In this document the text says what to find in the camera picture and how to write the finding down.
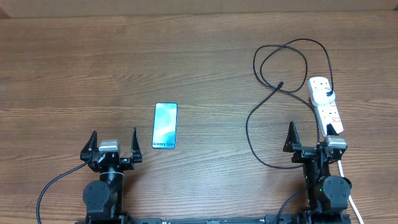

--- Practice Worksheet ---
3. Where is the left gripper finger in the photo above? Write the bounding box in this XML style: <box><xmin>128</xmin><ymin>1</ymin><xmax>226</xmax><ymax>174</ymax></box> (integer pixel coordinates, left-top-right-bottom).
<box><xmin>80</xmin><ymin>131</ymin><xmax>98</xmax><ymax>162</ymax></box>
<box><xmin>131</xmin><ymin>128</ymin><xmax>142</xmax><ymax>163</ymax></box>

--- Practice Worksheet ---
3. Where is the white power strip cord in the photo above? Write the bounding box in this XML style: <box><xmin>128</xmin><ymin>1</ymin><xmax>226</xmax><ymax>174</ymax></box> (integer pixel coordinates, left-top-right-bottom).
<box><xmin>337</xmin><ymin>159</ymin><xmax>365</xmax><ymax>224</ymax></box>

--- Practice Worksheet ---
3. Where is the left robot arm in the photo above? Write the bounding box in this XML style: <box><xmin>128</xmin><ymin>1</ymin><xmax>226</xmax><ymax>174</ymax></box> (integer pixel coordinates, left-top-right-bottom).
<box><xmin>80</xmin><ymin>130</ymin><xmax>142</xmax><ymax>223</ymax></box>

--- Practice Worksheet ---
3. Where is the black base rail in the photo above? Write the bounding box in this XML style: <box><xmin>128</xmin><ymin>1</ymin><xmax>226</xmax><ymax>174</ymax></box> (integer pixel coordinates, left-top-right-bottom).
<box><xmin>124</xmin><ymin>214</ymin><xmax>299</xmax><ymax>224</ymax></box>

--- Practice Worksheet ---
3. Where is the white power strip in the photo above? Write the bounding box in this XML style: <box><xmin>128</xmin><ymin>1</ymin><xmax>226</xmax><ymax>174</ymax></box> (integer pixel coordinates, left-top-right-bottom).
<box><xmin>307</xmin><ymin>77</ymin><xmax>344</xmax><ymax>137</ymax></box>

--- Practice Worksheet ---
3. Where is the black USB charging cable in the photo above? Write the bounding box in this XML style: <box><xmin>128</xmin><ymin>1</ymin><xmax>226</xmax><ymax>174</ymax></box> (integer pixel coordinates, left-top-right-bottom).
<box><xmin>245</xmin><ymin>38</ymin><xmax>336</xmax><ymax>170</ymax></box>

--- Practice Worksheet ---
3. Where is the Samsung Galaxy smartphone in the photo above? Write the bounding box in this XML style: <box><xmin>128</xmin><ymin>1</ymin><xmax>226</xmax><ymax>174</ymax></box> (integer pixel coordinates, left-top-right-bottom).
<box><xmin>152</xmin><ymin>103</ymin><xmax>178</xmax><ymax>149</ymax></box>

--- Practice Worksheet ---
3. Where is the white charger adapter plug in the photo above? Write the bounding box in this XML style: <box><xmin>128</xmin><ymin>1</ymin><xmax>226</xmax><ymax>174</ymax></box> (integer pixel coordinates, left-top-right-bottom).
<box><xmin>310</xmin><ymin>88</ymin><xmax>336</xmax><ymax>106</ymax></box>

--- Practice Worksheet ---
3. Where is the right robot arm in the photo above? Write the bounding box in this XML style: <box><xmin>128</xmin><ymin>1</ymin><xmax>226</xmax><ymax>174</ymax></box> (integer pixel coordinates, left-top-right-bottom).
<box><xmin>277</xmin><ymin>121</ymin><xmax>352</xmax><ymax>223</ymax></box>

